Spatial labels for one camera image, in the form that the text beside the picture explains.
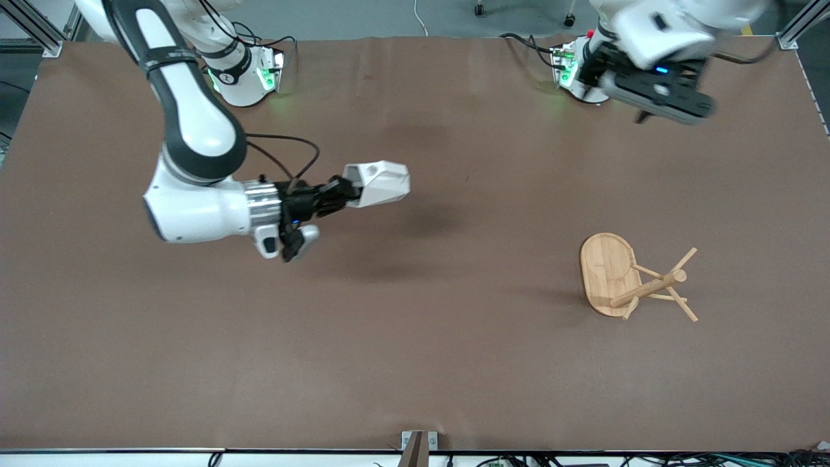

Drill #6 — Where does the aluminium frame post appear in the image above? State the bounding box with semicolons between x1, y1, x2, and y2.
0;0;65;59
775;0;819;51

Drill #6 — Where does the black left arm base cable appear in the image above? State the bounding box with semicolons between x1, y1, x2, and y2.
499;32;560;69

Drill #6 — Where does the black right arm base cable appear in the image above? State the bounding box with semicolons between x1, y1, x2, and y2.
196;0;298;66

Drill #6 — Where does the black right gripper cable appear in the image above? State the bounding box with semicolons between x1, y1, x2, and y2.
245;132;322;190

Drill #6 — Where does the cable bundle below table edge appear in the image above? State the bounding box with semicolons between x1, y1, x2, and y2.
447;449;830;467

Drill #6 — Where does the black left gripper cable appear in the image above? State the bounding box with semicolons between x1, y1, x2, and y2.
704;16;798;66

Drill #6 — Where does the white faceted cup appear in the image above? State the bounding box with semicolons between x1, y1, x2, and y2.
342;160;411;209

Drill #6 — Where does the grey metal table bracket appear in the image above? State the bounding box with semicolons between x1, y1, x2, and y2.
400;430;440;467

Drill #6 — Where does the black arm base cable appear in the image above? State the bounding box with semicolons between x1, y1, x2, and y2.
499;32;560;69
196;0;298;66

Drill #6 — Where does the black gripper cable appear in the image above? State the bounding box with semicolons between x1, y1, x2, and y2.
245;132;322;190
704;16;798;66

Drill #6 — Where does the wooden cup rack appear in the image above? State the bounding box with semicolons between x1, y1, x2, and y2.
579;232;700;323

